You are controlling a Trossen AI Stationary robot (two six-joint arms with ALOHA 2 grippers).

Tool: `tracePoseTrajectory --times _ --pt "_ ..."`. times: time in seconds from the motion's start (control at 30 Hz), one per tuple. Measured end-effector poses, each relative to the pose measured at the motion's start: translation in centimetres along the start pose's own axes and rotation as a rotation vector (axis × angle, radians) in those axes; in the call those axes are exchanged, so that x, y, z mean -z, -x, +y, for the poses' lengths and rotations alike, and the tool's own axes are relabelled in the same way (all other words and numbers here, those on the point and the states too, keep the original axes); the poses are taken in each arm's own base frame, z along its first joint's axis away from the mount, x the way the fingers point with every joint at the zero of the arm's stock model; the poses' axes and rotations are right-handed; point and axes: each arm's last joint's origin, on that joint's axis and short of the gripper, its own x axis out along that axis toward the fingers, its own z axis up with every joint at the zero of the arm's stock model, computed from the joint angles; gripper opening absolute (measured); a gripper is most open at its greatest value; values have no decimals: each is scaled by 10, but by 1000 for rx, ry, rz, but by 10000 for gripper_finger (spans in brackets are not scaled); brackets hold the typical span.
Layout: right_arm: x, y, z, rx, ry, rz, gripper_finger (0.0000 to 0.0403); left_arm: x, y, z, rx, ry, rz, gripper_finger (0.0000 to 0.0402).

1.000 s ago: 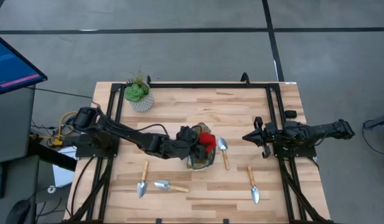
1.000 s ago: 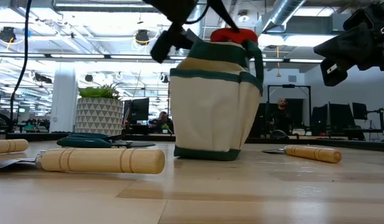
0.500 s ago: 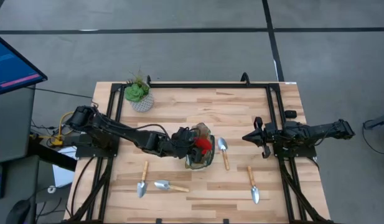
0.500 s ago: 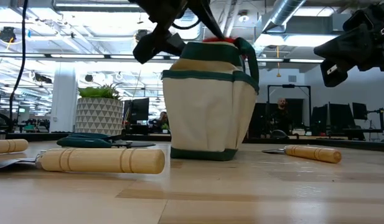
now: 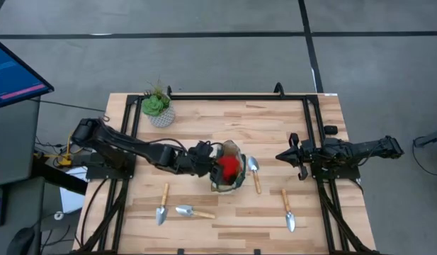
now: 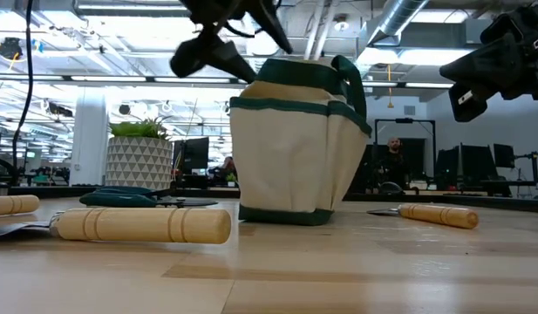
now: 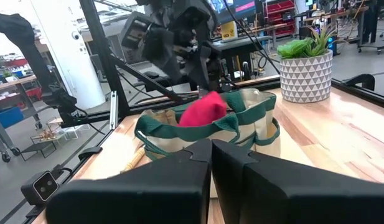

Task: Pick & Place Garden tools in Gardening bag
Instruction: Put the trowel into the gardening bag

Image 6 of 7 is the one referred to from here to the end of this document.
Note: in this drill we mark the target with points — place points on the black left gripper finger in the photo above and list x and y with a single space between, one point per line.
270 22
212 52

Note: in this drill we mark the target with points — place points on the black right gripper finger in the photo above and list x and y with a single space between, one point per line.
467 100
486 65

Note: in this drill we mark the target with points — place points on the beige green canvas garden bag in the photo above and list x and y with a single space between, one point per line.
286 165

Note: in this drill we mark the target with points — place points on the black computer monitor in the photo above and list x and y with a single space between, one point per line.
195 154
447 168
504 156
478 163

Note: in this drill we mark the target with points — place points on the yellow hanging ceiling tag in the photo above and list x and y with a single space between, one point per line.
390 89

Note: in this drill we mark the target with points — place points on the person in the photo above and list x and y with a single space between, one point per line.
228 168
392 168

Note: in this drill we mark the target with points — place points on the dark cabinet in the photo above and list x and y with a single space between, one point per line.
369 170

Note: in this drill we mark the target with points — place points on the succulent in white patterned pot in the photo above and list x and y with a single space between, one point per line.
138 163

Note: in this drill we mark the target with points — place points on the white round pillar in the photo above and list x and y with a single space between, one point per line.
89 144

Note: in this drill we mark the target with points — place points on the black ceiling mounted device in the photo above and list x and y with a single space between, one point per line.
10 48

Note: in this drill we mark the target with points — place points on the black tall stand frame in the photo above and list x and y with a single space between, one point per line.
403 120

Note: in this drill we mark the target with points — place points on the silver ceiling air duct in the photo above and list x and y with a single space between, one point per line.
397 17

